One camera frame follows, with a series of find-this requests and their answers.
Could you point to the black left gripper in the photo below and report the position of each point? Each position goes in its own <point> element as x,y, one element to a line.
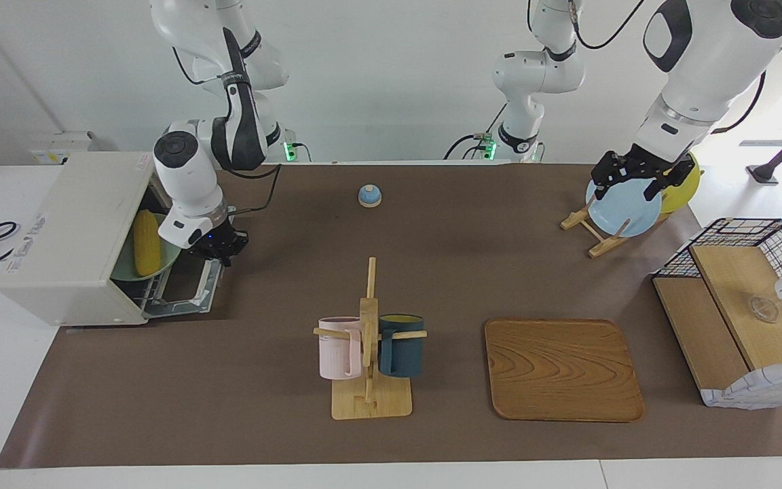
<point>635,163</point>

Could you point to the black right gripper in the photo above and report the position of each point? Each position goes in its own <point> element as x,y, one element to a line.
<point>221,238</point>

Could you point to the glass oven door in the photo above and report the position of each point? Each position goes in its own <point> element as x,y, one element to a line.
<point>211,282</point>

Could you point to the light green plate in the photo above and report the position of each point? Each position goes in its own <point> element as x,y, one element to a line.
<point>168,261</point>

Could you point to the yellow corn cob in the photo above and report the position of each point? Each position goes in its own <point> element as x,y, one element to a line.
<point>146,244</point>

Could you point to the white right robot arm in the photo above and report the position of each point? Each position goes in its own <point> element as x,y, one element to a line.
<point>187,176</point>

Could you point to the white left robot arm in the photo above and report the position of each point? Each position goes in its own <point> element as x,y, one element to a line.
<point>703,68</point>

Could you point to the beige toaster oven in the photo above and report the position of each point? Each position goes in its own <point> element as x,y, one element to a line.
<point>72,224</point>

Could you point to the light blue plate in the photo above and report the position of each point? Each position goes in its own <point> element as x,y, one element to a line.
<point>625,214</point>

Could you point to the yellow plate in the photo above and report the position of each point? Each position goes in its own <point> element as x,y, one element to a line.
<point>683,193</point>

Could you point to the wooden plate rack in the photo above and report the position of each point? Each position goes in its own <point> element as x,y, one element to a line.
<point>598,248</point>

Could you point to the grey metal bar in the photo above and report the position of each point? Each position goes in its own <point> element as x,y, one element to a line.
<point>771,142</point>

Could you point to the pink mug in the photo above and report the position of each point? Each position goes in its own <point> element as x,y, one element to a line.
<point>337,353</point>

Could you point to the brown table mat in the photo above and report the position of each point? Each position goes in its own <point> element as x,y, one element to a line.
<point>262,421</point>

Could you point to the small clear glass bowl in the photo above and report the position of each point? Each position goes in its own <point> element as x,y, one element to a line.
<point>763,311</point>

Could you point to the wooden tray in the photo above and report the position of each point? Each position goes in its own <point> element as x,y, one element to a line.
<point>561,370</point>

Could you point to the dark blue mug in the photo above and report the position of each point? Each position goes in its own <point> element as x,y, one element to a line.
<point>401,353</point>

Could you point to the wooden mug tree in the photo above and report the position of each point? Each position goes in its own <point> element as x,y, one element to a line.
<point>370,407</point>

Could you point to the wooden shelf box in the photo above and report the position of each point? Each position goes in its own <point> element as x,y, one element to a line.
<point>757,390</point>

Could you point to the white wall socket box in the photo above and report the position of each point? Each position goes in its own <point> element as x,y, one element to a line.
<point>58,146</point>

